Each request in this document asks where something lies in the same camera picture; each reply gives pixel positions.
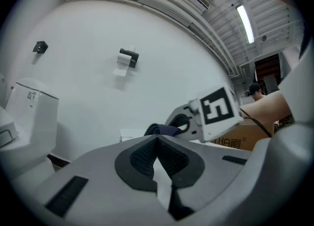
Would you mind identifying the white tank toilet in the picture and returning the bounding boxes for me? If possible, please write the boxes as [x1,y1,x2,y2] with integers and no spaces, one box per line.
[0,73,60,180]

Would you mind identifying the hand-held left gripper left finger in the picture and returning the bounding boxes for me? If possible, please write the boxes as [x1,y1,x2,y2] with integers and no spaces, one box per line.
[31,134,177,226]

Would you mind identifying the person's right forearm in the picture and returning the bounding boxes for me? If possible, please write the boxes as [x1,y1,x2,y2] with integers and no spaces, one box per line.
[240,91,292,137]

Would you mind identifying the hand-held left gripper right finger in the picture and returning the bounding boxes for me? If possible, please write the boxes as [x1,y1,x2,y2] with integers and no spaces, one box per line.
[157,134,251,221]

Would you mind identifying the black paper roll holder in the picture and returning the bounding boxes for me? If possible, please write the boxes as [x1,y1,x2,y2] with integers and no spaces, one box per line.
[119,48,140,69]

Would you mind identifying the dark blue cloth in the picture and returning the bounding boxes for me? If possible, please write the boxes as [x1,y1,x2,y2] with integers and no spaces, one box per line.
[144,123,188,138]

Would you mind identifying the tape roll with black holder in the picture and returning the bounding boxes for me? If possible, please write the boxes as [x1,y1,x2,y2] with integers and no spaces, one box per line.
[112,45,137,77]

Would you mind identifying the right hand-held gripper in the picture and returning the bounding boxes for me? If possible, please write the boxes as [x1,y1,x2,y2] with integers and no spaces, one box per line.
[164,86,244,142]

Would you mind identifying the ceiling tube light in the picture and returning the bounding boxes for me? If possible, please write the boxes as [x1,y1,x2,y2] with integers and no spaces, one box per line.
[236,4,255,45]

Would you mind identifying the small black wall hook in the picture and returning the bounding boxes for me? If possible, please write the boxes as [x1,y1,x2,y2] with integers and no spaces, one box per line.
[32,40,49,54]

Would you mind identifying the brown cardboard box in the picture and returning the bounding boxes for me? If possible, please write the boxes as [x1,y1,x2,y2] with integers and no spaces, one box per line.
[210,104,295,152]

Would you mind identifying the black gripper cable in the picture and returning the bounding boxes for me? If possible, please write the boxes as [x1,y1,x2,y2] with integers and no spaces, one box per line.
[241,109,273,139]

